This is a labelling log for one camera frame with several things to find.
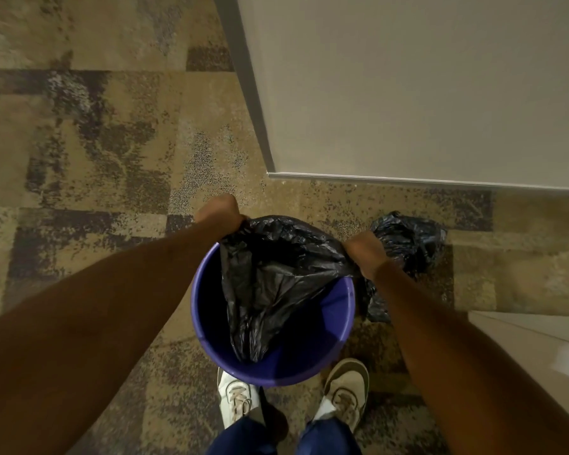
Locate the person's left hand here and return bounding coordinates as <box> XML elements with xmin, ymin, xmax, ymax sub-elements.
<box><xmin>194</xmin><ymin>194</ymin><xmax>248</xmax><ymax>237</ymax></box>

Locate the person's right hand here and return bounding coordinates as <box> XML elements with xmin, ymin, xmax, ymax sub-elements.
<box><xmin>344</xmin><ymin>230</ymin><xmax>393</xmax><ymax>281</ymax></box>

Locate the black plastic bin liner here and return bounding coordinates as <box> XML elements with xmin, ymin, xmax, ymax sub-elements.
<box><xmin>219</xmin><ymin>215</ymin><xmax>361</xmax><ymax>364</ymax></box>

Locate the person's right forearm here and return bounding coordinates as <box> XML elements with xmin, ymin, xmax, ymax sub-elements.
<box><xmin>373</xmin><ymin>260</ymin><xmax>569</xmax><ymax>455</ymax></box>

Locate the person's left forearm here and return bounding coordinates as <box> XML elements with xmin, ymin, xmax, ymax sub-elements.
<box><xmin>0</xmin><ymin>221</ymin><xmax>228</xmax><ymax>455</ymax></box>

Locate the crumpled black plastic bag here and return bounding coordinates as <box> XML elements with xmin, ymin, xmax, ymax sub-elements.
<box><xmin>363</xmin><ymin>211</ymin><xmax>448</xmax><ymax>325</ymax></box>

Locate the blue plastic bin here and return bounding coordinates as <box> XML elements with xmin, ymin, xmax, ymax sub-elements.
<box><xmin>191</xmin><ymin>216</ymin><xmax>356</xmax><ymax>388</ymax></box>

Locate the person's right white shoe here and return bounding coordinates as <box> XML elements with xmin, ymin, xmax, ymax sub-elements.
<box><xmin>313</xmin><ymin>358</ymin><xmax>370</xmax><ymax>434</ymax></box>

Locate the person's white shoe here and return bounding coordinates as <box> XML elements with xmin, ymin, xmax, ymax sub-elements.
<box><xmin>313</xmin><ymin>358</ymin><xmax>370</xmax><ymax>434</ymax></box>
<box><xmin>217</xmin><ymin>367</ymin><xmax>261</xmax><ymax>430</ymax></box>

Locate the person's left white shoe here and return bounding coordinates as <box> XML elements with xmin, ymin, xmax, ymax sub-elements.
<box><xmin>217</xmin><ymin>367</ymin><xmax>261</xmax><ymax>430</ymax></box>

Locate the person's right blue trouser leg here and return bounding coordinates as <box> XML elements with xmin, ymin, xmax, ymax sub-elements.
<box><xmin>296</xmin><ymin>418</ymin><xmax>362</xmax><ymax>455</ymax></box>

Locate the person's blue trouser leg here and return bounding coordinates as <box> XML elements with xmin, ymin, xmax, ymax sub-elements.
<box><xmin>296</xmin><ymin>418</ymin><xmax>362</xmax><ymax>455</ymax></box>
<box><xmin>206</xmin><ymin>416</ymin><xmax>278</xmax><ymax>455</ymax></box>

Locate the white door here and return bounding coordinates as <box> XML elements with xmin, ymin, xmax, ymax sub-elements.
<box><xmin>468</xmin><ymin>311</ymin><xmax>569</xmax><ymax>432</ymax></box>

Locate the person's left blue trouser leg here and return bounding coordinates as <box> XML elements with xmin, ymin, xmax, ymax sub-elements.
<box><xmin>206</xmin><ymin>416</ymin><xmax>278</xmax><ymax>455</ymax></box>

